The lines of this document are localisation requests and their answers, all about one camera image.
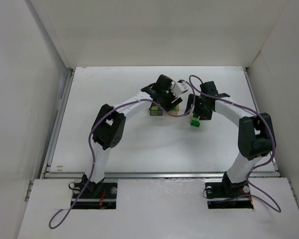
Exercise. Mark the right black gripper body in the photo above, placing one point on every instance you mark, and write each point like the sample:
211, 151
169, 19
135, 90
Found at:
202, 112

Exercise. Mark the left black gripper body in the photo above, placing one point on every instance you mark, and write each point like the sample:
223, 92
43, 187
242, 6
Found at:
168, 100

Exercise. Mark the green lego stack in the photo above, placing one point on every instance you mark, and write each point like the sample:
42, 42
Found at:
195, 122

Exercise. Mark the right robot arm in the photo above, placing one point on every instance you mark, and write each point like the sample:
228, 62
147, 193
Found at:
255, 138

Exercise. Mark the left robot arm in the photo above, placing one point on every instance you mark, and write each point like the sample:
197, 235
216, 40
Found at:
108, 127

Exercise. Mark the orange transparent container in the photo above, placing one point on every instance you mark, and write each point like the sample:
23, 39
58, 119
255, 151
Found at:
173, 112

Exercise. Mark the grey transparent container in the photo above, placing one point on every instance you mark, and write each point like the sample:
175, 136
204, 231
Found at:
159, 112

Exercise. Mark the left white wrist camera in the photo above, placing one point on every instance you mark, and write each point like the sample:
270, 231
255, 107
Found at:
180, 87

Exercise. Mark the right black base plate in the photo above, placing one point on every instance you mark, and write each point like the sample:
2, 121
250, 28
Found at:
220, 196

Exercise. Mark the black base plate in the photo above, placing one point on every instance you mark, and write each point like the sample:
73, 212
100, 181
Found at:
220, 196
101, 196

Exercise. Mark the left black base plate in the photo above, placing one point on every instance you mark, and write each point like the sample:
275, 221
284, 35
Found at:
101, 196

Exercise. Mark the aluminium front rail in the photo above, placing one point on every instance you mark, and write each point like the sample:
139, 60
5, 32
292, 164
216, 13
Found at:
133, 175

